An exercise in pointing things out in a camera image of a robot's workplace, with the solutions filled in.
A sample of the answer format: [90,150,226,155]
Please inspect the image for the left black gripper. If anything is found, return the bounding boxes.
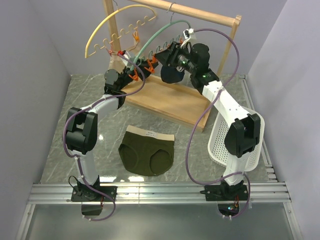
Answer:
[119,58,160,91]

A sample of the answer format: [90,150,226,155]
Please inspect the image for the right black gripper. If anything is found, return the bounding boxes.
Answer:
[153,42,196,75]

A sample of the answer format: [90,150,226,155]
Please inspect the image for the green wire hanger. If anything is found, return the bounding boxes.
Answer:
[130,0,193,64]

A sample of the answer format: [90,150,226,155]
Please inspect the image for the olive green underwear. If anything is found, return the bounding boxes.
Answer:
[118,125,175,177]

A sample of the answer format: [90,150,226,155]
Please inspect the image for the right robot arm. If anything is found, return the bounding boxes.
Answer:
[154,42,265,202]

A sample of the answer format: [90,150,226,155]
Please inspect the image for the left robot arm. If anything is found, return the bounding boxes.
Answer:
[62,56,158,202]

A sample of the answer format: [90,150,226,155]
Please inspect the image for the end orange clip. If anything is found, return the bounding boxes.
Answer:
[129,71,139,82]

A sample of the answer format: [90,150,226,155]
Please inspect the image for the navy blue underwear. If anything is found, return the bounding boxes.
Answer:
[160,65,185,84]

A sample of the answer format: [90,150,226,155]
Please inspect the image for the beige underwear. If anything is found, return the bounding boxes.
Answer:
[107,41,142,73]

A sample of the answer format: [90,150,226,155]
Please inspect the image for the orange clip on yellow hanger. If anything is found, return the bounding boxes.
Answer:
[132,31,140,43]

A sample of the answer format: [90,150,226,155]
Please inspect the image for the yellow plastic hanger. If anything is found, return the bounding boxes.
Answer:
[84,4,157,58]

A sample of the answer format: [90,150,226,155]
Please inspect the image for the wooden clothes rack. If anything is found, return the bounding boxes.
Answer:
[102,0,242,126]

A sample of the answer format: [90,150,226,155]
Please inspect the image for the white perforated plastic basket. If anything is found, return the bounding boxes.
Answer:
[207,107,265,172]

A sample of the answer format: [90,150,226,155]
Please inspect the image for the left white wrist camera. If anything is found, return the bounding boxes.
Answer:
[117,50,135,68]

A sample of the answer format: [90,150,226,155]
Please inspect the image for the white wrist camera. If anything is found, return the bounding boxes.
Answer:
[117,50,135,68]
[181,28,197,48]

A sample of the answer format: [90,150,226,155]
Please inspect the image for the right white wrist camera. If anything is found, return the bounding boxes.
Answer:
[181,28,197,48]

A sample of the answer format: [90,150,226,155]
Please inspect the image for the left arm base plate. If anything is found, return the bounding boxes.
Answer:
[71,184,118,202]

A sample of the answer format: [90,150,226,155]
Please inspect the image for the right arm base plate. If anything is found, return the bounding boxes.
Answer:
[200,184,250,202]

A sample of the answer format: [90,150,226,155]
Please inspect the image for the aluminium mounting rail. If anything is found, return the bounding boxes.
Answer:
[14,159,303,240]

